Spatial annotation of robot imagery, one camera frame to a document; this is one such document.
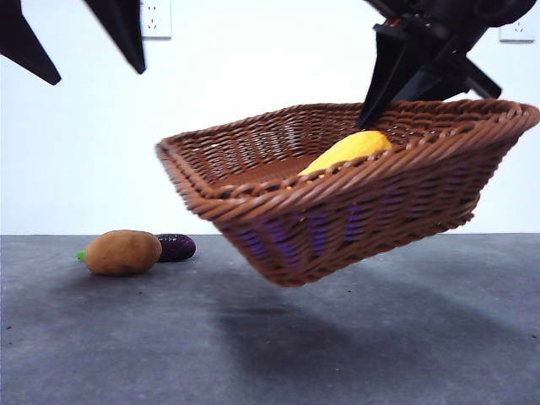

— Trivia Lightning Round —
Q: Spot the purple toy eggplant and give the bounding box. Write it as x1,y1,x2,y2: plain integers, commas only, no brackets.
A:
76,233,197,263

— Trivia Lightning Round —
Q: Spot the white wall socket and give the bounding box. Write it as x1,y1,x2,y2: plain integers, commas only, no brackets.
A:
499,19,537,43
141,0,173,41

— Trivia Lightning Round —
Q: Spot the yellow toy mango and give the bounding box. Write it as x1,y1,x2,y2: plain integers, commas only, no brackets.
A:
297,130,394,177

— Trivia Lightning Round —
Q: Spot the brown woven wicker basket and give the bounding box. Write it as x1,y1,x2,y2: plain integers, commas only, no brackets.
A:
155,99,540,289

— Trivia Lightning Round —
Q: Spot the brown toy potato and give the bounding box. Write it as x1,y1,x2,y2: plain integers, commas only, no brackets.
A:
86,229,163,278

